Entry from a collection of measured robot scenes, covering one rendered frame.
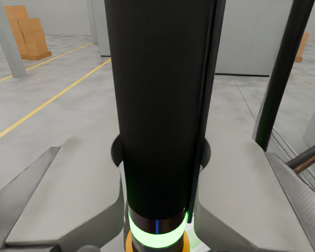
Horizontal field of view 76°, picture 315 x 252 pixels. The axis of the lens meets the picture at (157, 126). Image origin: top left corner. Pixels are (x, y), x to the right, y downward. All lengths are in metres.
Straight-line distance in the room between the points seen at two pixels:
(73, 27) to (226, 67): 10.34
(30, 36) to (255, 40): 6.89
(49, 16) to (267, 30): 12.06
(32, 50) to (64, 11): 6.16
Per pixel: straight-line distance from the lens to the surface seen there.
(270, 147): 1.54
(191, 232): 0.19
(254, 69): 6.06
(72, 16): 14.06
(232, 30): 5.72
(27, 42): 8.57
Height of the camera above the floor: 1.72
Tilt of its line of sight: 32 degrees down
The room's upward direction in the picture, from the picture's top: straight up
